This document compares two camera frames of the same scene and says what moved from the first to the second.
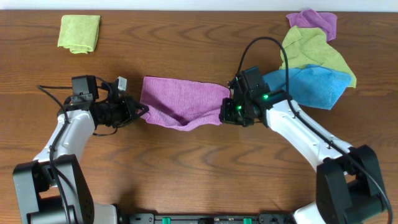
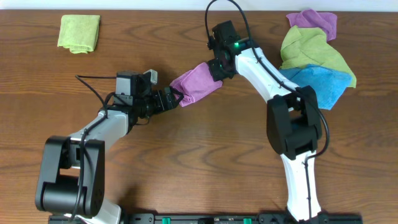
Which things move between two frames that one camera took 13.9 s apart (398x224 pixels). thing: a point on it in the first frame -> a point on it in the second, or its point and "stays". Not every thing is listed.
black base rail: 210,219 stays
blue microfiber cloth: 311,86 stays
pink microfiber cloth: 183,104 -> 194,83
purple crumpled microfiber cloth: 311,18 stays
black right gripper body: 236,112 -> 218,70
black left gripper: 129,112 -> 161,101
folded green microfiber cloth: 79,33 stays
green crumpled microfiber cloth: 307,46 stays
